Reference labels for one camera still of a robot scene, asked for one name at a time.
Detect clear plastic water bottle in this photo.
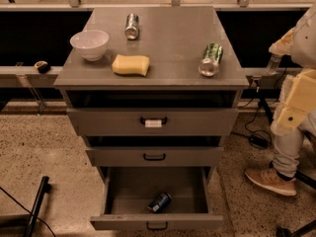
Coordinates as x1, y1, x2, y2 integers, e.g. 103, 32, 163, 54
266, 54, 282, 76

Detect black stand leg left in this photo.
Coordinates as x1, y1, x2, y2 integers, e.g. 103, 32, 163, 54
23, 176, 51, 237

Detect grey bottom drawer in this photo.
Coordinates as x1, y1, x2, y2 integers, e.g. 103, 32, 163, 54
91, 167, 223, 230

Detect grey drawer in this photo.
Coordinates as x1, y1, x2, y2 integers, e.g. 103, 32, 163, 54
67, 108, 238, 136
86, 147, 223, 167
91, 167, 223, 230

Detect white label on handle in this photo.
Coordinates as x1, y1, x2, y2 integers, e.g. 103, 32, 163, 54
145, 119, 162, 128

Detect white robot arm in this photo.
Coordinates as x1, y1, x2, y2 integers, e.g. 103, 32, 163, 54
269, 4, 316, 135

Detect silver can lying down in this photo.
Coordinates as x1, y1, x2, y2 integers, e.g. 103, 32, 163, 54
124, 13, 139, 40

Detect black power adapter with cable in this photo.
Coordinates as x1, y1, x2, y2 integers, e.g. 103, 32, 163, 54
230, 79, 287, 150

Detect green can lying down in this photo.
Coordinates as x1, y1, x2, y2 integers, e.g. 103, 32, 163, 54
198, 42, 223, 77

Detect white bowl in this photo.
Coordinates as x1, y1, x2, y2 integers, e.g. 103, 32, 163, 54
70, 30, 110, 61

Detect grey top drawer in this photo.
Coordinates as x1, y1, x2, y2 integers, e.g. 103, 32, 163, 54
67, 108, 238, 136

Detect black yellow tape measure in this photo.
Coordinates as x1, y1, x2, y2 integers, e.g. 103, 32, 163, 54
35, 60, 50, 74

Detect tan sneaker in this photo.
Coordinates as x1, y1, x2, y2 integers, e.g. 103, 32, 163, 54
245, 168, 296, 197

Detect grey middle drawer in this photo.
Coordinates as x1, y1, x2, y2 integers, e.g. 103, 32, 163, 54
86, 147, 223, 167

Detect person leg beige trousers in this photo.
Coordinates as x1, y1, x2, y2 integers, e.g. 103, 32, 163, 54
272, 113, 316, 179

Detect black chair base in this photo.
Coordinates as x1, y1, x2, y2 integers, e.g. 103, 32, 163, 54
276, 171, 316, 237

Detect yellow sponge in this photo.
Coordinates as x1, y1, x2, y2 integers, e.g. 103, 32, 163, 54
112, 54, 150, 76

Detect grey drawer cabinet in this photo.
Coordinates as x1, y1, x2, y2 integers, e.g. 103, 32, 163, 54
53, 5, 250, 170

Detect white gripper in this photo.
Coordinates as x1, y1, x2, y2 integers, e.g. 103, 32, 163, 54
269, 29, 316, 130

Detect blue pepsi can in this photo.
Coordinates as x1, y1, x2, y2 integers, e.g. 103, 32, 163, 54
147, 192, 172, 213

